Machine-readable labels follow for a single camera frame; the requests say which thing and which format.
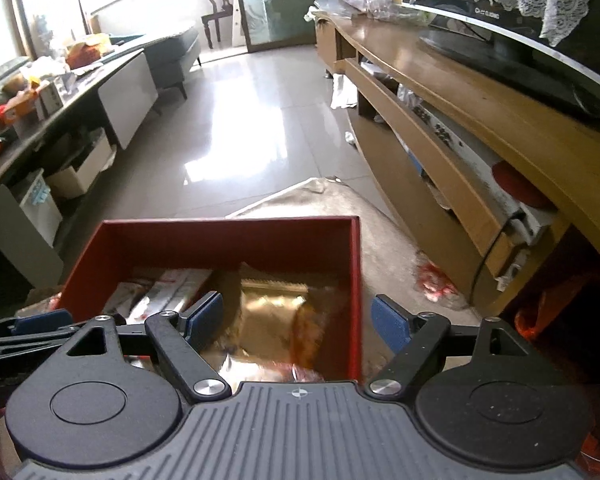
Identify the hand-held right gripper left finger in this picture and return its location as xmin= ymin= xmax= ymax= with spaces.
xmin=37 ymin=291 xmax=232 ymax=404

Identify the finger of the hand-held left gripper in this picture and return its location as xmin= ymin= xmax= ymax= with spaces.
xmin=0 ymin=337 xmax=56 ymax=367
xmin=0 ymin=309 xmax=83 ymax=346

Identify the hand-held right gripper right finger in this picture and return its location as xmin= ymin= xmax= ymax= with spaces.
xmin=364 ymin=295 xmax=557 ymax=401

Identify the orange and white snack packet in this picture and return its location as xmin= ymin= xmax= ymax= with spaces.
xmin=102 ymin=266 xmax=214 ymax=322

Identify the gold foil snack packet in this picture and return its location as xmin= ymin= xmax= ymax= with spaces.
xmin=211 ymin=261 xmax=350 ymax=382

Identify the red cardboard box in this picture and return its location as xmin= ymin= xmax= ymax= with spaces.
xmin=60 ymin=216 xmax=367 ymax=382

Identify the white storage box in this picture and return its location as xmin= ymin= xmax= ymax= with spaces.
xmin=45 ymin=130 xmax=117 ymax=202

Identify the dark low table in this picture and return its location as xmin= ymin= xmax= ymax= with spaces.
xmin=0 ymin=49 xmax=161 ymax=292

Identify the orange bag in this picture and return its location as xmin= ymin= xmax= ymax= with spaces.
xmin=514 ymin=280 xmax=600 ymax=362

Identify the red round paddle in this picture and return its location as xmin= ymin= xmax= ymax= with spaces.
xmin=492 ymin=160 xmax=557 ymax=209

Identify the wooden television cabinet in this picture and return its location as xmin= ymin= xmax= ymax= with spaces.
xmin=312 ymin=10 xmax=600 ymax=320

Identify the dark teal sofa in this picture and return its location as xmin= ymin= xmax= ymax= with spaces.
xmin=107 ymin=21 xmax=203 ymax=102

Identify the black television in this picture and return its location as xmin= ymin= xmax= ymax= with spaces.
xmin=400 ymin=0 xmax=600 ymax=122

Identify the glass sliding door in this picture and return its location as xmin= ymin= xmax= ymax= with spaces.
xmin=231 ymin=0 xmax=327 ymax=54

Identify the black cable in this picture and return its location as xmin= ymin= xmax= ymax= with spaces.
xmin=471 ymin=209 xmax=527 ymax=307

